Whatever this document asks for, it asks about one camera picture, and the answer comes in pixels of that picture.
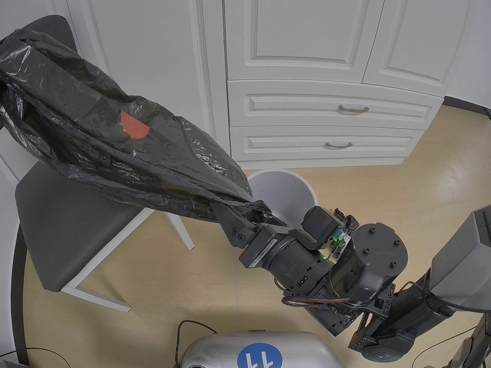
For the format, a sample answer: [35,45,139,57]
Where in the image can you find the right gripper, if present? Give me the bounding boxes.
[213,202,335,295]

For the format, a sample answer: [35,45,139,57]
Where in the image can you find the black plastic bag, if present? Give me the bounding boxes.
[0,28,276,224]

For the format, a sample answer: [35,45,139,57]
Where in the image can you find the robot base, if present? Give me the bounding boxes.
[180,331,344,368]

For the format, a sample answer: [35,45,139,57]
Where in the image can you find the white trash bin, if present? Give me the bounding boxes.
[245,170,319,230]

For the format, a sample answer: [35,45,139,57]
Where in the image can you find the crumpled black plastic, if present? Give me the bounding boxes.
[334,207,361,232]

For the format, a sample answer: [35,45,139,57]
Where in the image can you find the white chair dark grey seat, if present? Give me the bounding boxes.
[0,15,195,313]

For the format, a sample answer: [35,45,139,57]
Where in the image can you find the white wardrobe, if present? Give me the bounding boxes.
[61,0,476,173]

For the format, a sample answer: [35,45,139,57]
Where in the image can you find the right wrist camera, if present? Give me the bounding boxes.
[289,206,342,251]

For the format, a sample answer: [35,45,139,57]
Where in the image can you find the black cable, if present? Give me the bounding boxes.
[174,320,218,368]
[0,348,59,368]

